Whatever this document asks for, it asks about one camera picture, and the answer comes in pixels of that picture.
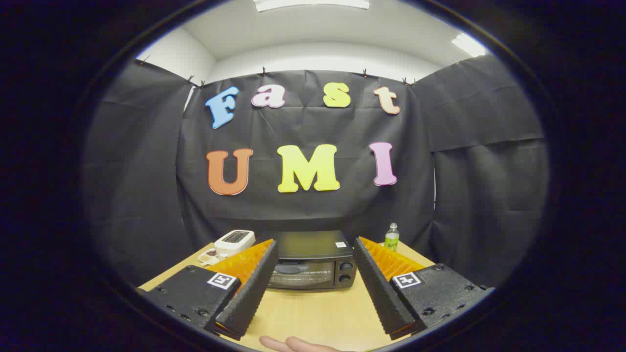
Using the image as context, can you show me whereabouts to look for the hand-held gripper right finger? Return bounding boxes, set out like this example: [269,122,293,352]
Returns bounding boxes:
[353,237,494,341]

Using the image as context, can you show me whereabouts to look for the green label drink bottle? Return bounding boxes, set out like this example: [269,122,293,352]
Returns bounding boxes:
[384,222,400,252]

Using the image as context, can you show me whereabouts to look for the white pop-up toaster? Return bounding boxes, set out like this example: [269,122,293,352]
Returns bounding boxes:
[214,229,256,259]

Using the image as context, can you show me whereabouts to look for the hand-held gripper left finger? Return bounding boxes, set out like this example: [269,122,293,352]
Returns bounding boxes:
[139,239,279,341]

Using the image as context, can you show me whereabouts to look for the ceiling light panel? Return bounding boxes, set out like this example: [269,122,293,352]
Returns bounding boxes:
[253,0,371,12]
[451,32,489,58]

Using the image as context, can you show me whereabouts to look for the black toaster oven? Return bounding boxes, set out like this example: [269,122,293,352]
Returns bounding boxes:
[267,230,357,292]

